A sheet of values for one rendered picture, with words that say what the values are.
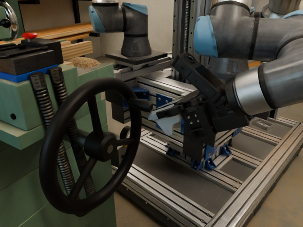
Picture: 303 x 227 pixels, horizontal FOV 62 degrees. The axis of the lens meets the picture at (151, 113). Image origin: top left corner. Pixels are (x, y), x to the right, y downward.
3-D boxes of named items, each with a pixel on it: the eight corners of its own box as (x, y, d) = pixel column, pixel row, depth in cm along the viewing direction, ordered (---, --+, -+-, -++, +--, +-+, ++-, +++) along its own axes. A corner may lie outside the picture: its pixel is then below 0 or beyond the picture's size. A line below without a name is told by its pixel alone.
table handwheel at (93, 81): (107, 228, 59) (14, 201, 35) (50, 195, 68) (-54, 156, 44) (158, 122, 69) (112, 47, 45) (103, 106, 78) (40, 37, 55)
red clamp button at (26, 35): (28, 39, 50) (27, 34, 50) (19, 38, 52) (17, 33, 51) (41, 37, 53) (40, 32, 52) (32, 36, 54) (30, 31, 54)
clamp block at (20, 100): (25, 133, 46) (13, 86, 42) (-16, 115, 52) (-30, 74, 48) (84, 104, 57) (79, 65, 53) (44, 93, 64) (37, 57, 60)
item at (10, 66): (17, 83, 44) (9, 51, 41) (-18, 73, 49) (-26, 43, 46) (74, 65, 54) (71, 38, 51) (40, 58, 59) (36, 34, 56)
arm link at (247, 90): (253, 72, 38) (263, 60, 44) (225, 82, 40) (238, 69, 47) (272, 116, 39) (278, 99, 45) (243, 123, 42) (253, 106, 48)
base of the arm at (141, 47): (136, 48, 135) (136, 29, 131) (158, 52, 126) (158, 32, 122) (114, 53, 125) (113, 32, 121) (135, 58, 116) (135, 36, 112)
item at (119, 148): (120, 169, 88) (118, 150, 85) (94, 157, 94) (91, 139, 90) (134, 156, 95) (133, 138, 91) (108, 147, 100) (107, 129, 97)
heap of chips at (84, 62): (86, 69, 72) (85, 62, 71) (62, 64, 77) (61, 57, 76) (103, 63, 78) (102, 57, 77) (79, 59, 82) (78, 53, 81)
